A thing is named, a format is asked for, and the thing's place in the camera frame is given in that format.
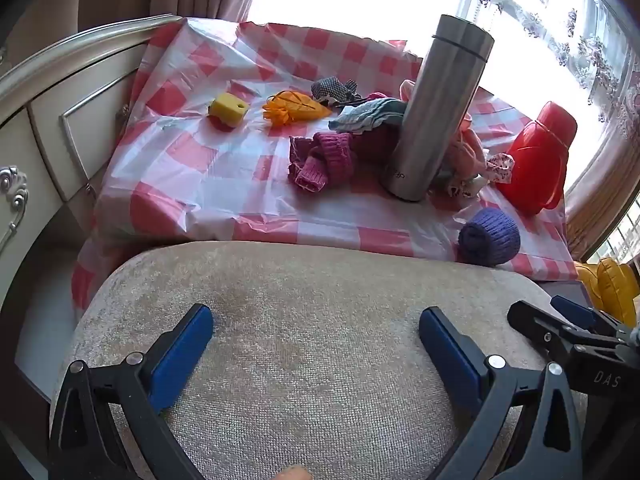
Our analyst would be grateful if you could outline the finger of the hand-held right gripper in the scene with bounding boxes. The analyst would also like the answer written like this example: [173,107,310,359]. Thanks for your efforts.
[507,301,581,361]
[550,296,628,333]

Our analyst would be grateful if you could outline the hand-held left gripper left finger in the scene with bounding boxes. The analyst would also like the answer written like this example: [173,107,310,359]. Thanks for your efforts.
[48,303,215,480]

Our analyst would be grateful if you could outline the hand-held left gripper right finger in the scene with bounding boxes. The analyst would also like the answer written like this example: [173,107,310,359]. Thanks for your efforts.
[418,306,586,480]

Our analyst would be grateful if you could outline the pink cloth bow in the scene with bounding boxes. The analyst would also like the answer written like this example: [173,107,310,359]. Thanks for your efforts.
[440,115,488,186]

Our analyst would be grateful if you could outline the magenta knit socks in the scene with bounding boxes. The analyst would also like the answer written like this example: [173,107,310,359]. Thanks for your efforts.
[287,125,401,193]

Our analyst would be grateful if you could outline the yellow sponge block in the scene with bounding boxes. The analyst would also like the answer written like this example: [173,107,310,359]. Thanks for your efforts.
[208,92,249,128]

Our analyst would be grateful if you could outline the orange cloth toy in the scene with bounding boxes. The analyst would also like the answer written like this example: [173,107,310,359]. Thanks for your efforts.
[262,90,333,123]

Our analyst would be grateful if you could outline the yellow leather sofa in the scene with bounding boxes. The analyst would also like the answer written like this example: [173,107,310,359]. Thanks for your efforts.
[575,257,640,328]

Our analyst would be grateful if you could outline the purple knit hat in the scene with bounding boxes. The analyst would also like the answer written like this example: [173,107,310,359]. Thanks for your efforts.
[457,208,522,267]

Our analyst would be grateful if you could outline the beige upholstered stool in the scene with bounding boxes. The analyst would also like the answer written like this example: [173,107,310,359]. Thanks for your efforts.
[50,241,591,480]

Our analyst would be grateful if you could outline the patterned brown curtain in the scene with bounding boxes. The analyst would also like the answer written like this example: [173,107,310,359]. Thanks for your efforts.
[565,105,640,261]

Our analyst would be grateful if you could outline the red plastic jug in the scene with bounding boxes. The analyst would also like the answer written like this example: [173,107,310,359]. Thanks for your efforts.
[495,101,578,216]

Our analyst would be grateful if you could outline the red white checkered tablecloth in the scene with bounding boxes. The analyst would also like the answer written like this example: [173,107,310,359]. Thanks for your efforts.
[70,17,581,311]

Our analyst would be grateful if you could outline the stainless steel thermos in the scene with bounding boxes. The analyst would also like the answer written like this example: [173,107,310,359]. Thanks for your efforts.
[381,14,496,203]

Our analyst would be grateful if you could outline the pale teal cloth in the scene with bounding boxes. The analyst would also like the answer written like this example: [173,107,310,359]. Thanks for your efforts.
[328,98,408,135]

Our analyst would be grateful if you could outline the cream carved dresser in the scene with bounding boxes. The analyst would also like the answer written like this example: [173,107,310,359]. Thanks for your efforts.
[0,15,183,306]

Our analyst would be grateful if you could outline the black white checked cloth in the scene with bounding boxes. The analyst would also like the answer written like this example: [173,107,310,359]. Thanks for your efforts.
[311,76,363,107]

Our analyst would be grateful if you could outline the white lace curtain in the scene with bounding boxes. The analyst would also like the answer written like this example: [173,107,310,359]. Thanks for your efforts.
[405,0,640,126]

